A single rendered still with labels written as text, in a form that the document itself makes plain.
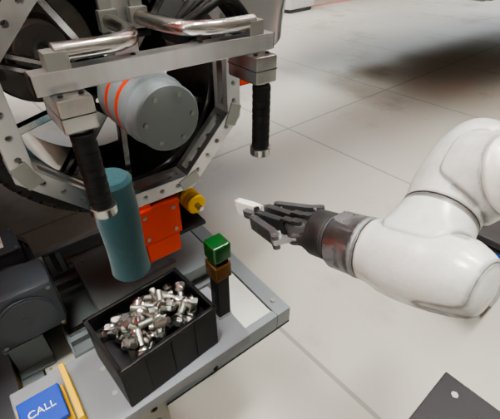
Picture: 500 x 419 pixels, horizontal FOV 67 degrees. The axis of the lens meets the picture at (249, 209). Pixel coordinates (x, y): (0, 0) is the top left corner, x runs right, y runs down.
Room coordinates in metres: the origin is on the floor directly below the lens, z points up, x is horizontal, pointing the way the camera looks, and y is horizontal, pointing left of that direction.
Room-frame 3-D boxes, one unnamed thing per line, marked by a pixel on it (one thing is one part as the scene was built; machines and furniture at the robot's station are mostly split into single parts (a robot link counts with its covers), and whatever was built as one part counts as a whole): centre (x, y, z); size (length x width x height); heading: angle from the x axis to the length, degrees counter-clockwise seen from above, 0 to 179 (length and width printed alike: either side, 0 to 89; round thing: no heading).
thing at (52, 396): (0.31, 0.35, 0.47); 0.07 x 0.07 x 0.02; 38
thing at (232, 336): (0.42, 0.22, 0.44); 0.43 x 0.17 x 0.03; 128
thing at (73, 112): (0.54, 0.26, 0.93); 0.09 x 0.05 x 0.05; 38
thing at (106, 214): (0.51, 0.25, 0.83); 0.04 x 0.04 x 0.16
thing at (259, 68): (0.74, 0.00, 0.93); 0.09 x 0.05 x 0.05; 38
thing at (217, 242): (0.54, 0.06, 0.64); 0.04 x 0.04 x 0.04; 38
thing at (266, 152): (0.72, -0.02, 0.83); 0.04 x 0.04 x 0.16
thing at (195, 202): (0.95, 0.22, 0.51); 0.29 x 0.06 x 0.06; 38
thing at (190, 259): (0.94, 0.36, 0.32); 0.40 x 0.30 x 0.28; 128
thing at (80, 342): (0.90, 0.40, 0.13); 0.50 x 0.36 x 0.10; 128
